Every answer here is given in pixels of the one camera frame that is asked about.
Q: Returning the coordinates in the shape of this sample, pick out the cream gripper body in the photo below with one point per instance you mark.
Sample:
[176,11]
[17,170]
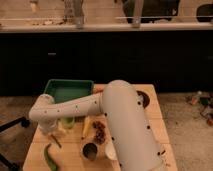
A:
[56,129]

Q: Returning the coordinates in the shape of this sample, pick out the silver metal fork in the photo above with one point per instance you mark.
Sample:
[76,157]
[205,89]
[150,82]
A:
[56,141]

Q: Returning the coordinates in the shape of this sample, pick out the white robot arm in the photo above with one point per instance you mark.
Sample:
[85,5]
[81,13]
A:
[131,133]

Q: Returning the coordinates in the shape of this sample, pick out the green plastic tray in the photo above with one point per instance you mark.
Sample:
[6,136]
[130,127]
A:
[63,90]

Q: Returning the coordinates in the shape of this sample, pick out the small green cup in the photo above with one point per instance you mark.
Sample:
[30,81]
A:
[67,123]

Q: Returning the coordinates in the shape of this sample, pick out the yellow banana piece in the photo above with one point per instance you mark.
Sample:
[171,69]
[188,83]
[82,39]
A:
[86,126]

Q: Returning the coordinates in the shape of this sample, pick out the small metal cup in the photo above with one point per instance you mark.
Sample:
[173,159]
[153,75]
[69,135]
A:
[90,151]

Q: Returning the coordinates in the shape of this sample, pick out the brown dried fruit cluster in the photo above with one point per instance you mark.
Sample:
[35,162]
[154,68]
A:
[100,135]

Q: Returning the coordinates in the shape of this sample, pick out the white ceramic cup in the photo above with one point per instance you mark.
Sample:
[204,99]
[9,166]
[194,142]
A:
[110,152]

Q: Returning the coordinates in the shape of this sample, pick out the orange bowl with egg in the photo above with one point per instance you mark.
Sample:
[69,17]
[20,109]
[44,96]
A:
[97,91]

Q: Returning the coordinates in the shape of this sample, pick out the dark bowl with paper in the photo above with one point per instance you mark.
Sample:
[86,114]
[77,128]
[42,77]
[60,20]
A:
[144,97]

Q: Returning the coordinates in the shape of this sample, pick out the dark counter cabinet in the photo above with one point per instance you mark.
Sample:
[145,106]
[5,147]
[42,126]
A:
[172,61]

